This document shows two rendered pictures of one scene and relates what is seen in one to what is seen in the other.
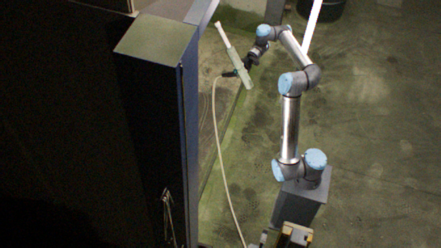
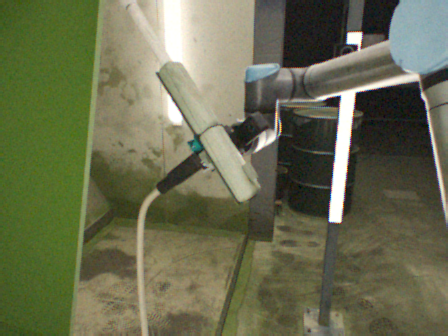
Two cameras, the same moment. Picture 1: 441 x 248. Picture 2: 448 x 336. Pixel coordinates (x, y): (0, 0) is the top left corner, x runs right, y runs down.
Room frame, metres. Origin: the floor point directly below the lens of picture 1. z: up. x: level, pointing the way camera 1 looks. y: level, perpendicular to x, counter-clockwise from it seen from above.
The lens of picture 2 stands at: (1.17, -0.09, 1.35)
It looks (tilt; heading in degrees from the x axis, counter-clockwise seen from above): 17 degrees down; 359
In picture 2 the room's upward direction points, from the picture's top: straight up
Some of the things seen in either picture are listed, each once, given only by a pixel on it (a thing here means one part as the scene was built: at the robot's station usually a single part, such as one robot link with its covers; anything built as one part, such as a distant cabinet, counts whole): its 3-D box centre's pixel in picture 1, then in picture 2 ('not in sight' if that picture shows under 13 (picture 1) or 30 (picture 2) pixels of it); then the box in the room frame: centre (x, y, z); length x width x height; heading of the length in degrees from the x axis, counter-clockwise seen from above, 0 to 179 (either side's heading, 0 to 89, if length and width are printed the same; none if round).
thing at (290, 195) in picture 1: (298, 199); not in sight; (1.41, -0.61, 0.32); 0.31 x 0.31 x 0.64; 77
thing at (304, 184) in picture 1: (308, 174); not in sight; (1.41, -0.61, 0.69); 0.19 x 0.19 x 0.10
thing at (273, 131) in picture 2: (260, 48); (259, 129); (2.12, -0.21, 1.15); 0.12 x 0.09 x 0.10; 150
